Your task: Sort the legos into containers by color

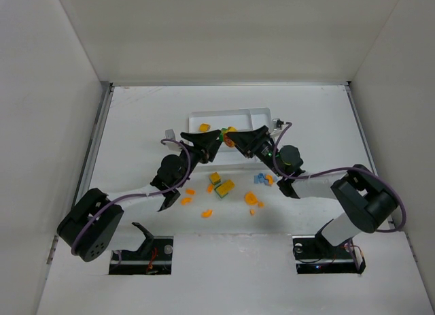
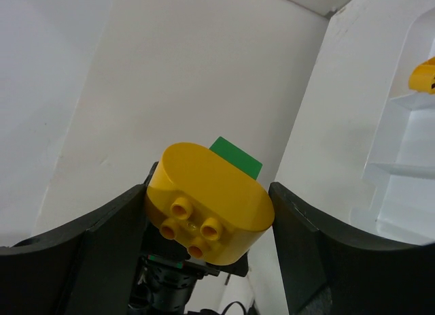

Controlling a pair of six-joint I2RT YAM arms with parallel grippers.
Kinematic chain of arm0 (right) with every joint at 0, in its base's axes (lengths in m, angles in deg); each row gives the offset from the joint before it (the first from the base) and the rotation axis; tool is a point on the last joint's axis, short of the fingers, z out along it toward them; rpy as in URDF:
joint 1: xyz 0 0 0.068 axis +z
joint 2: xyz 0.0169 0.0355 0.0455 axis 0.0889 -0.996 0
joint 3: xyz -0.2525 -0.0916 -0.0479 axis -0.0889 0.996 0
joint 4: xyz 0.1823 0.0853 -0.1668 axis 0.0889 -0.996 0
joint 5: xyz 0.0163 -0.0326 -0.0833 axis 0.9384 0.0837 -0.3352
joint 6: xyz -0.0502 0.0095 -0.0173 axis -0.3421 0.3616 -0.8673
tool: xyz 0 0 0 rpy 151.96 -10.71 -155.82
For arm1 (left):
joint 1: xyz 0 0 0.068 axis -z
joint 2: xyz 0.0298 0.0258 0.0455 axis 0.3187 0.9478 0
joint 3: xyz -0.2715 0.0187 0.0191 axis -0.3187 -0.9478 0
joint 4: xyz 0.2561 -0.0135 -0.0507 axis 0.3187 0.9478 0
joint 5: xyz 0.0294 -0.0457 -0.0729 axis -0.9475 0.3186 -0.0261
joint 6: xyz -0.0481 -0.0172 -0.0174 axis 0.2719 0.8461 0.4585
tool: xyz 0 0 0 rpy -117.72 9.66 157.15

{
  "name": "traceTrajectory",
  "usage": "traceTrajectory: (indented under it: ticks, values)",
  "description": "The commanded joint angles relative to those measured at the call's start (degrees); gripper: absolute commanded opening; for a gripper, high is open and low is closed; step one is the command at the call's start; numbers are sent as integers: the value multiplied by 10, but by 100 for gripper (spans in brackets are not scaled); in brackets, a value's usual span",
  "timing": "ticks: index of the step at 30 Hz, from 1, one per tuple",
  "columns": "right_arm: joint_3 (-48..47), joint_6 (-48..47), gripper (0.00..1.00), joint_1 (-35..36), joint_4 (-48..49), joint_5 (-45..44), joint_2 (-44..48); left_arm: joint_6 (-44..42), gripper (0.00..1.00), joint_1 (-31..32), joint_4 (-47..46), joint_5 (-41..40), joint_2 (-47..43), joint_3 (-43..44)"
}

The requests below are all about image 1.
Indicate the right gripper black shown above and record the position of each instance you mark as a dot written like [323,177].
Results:
[251,147]

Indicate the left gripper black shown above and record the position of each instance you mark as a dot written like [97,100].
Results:
[199,150]

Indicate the yellow square duplo brick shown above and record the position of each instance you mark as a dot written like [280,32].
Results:
[215,178]

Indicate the yellow long duplo brick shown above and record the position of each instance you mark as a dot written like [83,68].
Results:
[223,189]

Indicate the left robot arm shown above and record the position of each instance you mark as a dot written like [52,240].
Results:
[91,223]

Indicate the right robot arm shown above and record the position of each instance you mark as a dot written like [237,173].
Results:
[367,201]

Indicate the orange elbow piece left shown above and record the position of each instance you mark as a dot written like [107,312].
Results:
[186,200]

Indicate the white divided sorting tray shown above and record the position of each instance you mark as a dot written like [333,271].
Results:
[240,119]

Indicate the light blue lego plate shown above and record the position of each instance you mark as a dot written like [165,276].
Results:
[259,178]

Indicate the orange quarter-arch lego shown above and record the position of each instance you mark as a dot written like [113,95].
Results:
[269,180]

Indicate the orange half-round lego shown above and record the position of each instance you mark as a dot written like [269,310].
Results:
[250,198]

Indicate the orange curved piece bottom-left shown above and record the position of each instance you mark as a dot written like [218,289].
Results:
[207,214]

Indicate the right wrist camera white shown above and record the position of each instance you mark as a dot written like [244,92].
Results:
[277,123]

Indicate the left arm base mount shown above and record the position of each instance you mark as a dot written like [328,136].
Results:
[152,258]

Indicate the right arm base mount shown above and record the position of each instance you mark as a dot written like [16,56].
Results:
[314,257]

